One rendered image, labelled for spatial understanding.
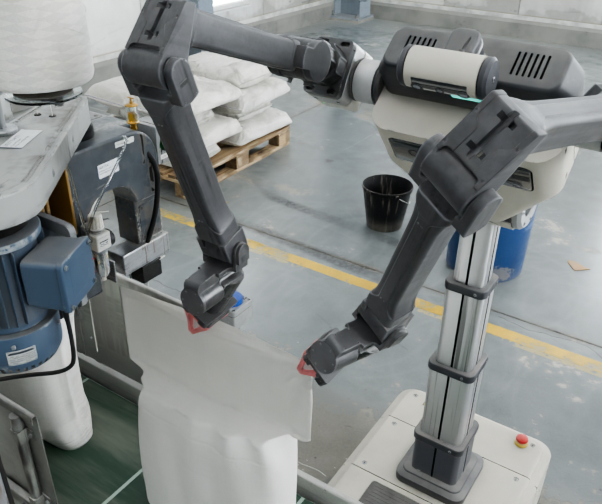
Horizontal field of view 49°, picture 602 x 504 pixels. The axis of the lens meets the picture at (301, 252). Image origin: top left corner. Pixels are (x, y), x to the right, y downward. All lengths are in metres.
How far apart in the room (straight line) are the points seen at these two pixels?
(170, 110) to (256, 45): 0.23
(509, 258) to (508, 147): 2.75
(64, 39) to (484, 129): 0.63
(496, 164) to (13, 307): 0.76
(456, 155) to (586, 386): 2.32
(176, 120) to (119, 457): 1.22
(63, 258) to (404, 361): 2.07
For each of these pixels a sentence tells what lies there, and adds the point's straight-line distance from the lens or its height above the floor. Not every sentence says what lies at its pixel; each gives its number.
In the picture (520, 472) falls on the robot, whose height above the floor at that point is 0.26.
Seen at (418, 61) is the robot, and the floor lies 1.55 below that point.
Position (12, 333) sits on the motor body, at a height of 1.17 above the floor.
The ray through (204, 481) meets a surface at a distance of 1.56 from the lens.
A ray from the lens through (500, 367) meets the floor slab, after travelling 3.01.
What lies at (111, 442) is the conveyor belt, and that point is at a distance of 2.08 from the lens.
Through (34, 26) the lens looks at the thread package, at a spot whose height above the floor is 1.63.
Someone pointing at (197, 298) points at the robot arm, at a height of 1.16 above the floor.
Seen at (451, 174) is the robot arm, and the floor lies 1.53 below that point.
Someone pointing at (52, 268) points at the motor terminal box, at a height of 1.30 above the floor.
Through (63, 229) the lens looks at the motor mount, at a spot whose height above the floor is 1.31.
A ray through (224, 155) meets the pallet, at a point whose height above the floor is 0.14.
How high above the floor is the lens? 1.83
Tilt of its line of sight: 30 degrees down
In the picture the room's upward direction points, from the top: 1 degrees clockwise
